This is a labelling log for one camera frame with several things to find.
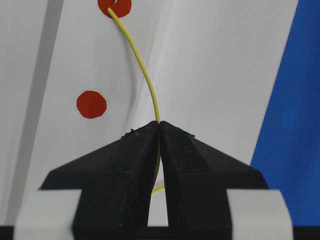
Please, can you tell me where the white paper sheet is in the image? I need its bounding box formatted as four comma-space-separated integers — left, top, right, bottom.
0, 0, 298, 225

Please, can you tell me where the red dot mark lower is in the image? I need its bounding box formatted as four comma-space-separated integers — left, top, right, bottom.
76, 90, 107, 119

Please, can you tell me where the blue mat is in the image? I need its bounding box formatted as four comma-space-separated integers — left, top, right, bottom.
251, 0, 320, 226

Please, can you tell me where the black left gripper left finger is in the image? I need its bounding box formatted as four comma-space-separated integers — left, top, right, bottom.
40, 121, 159, 233

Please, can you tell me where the yellow solder wire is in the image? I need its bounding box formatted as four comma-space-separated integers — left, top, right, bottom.
106, 7, 166, 196

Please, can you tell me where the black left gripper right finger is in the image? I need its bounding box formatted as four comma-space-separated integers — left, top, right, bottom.
159, 121, 268, 233

